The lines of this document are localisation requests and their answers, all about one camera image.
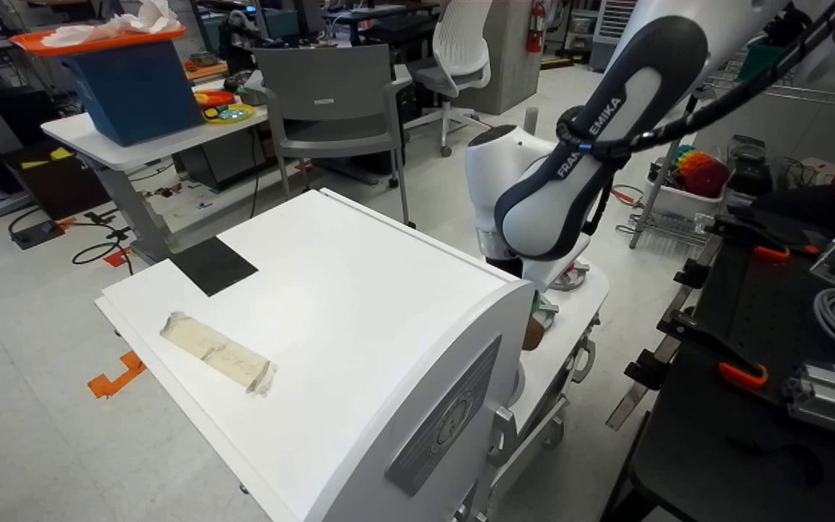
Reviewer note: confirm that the grey chair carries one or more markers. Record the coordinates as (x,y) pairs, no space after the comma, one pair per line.
(326,92)

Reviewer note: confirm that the white office chair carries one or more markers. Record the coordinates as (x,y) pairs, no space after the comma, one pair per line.
(461,47)

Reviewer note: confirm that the black perforated work table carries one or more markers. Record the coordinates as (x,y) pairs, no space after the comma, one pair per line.
(738,446)

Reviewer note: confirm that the white crumpled plastic sheet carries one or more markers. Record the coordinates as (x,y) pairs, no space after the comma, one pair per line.
(136,21)

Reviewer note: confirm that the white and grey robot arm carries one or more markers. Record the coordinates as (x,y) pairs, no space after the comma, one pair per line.
(551,204)

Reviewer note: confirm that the white toy kitchen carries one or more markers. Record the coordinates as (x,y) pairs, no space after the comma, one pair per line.
(341,321)

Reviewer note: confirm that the grey metal strip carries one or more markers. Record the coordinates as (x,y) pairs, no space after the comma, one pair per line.
(628,407)

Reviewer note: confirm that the blue plastic bin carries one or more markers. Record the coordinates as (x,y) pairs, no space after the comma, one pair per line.
(131,92)

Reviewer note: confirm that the orange and green toy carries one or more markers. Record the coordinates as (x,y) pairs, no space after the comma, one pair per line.
(703,172)

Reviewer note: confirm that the orange tape mark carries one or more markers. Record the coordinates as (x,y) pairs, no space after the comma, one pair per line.
(115,378)

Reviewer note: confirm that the red fire extinguisher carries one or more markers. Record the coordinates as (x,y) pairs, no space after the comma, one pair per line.
(535,27)

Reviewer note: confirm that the black square patch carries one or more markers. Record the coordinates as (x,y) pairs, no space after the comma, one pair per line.
(213,266)

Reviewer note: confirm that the colourful toys pile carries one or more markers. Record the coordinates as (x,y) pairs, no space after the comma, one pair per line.
(218,105)

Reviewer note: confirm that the orange bin lid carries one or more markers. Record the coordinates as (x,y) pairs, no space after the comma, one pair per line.
(58,41)

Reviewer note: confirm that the white side table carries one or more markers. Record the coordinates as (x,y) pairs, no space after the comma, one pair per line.
(136,146)

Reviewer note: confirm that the black power box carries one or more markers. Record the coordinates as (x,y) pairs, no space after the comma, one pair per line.
(39,233)

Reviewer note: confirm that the brown toy block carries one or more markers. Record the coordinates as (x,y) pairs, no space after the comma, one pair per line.
(535,336)

